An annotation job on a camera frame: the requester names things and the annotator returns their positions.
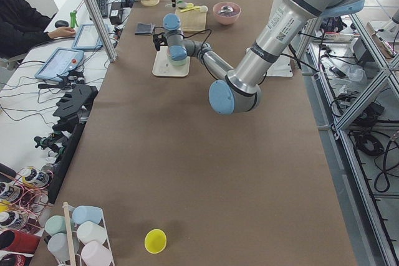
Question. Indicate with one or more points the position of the green bowl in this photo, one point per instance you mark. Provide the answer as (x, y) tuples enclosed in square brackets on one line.
[(175, 63)]

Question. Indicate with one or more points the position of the large pink bowl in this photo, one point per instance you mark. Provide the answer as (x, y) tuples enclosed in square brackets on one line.
[(226, 13)]

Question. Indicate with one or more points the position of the grey folded cloth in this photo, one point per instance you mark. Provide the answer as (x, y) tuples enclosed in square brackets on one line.
[(144, 29)]

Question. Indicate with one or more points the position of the cream rabbit tray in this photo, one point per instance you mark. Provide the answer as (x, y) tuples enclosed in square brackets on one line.
[(162, 67)]

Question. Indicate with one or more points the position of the wooden cutting board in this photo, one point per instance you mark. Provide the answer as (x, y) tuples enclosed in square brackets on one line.
[(192, 21)]

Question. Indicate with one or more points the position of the blue teach pendant far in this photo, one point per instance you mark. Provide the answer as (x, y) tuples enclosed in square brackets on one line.
[(87, 38)]

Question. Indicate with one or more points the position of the blue teach pendant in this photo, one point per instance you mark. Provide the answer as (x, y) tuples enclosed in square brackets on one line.
[(87, 38), (59, 64)]

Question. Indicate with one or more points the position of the blue teach pendant near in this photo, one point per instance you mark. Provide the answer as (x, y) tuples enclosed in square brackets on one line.
[(59, 64)]

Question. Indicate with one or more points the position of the black rack stand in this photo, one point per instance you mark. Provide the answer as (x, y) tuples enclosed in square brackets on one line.
[(71, 103)]

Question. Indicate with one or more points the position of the person in black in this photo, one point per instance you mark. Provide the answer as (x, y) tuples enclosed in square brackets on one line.
[(23, 27)]

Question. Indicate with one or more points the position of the blue plastic cup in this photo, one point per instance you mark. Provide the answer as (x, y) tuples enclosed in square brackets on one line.
[(83, 214)]

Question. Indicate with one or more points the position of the yellow plastic cup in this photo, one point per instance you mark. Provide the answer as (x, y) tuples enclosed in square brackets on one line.
[(155, 241)]

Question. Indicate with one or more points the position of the white plastic cup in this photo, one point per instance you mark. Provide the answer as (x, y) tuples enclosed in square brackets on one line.
[(90, 231)]

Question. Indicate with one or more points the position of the green plastic cup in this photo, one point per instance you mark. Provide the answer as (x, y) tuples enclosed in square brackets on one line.
[(55, 224)]

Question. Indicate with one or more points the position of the pink plastic cup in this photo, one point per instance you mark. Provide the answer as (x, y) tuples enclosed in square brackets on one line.
[(95, 254)]

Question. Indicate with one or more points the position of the grey plastic cup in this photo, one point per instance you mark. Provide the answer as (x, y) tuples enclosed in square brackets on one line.
[(58, 246)]

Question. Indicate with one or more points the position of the aluminium frame post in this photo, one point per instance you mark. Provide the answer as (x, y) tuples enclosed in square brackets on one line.
[(102, 31)]

